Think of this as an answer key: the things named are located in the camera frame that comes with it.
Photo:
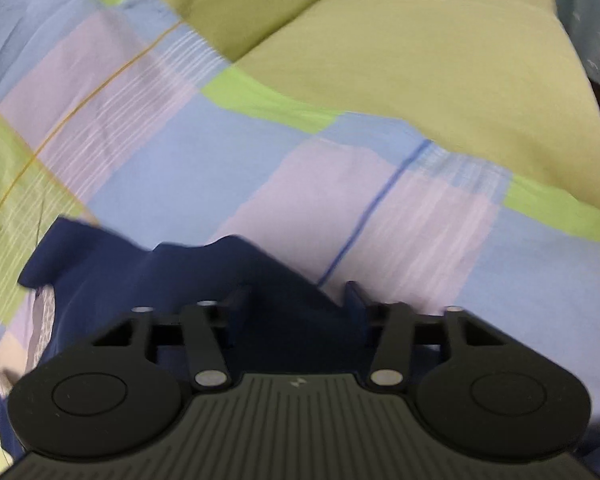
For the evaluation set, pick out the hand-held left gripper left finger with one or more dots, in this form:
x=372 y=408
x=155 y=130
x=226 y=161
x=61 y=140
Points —
x=239 y=312

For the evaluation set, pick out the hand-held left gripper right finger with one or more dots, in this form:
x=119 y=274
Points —
x=356 y=307

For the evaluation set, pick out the navy blue garment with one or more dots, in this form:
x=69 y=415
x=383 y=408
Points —
x=180 y=272

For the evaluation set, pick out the plaid patchwork quilt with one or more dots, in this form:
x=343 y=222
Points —
x=230 y=170

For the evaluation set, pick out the green bed sheet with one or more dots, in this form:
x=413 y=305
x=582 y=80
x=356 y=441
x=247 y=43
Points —
x=430 y=75

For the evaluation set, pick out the blue-grey curtain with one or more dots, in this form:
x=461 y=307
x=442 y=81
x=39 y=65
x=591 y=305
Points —
x=587 y=15

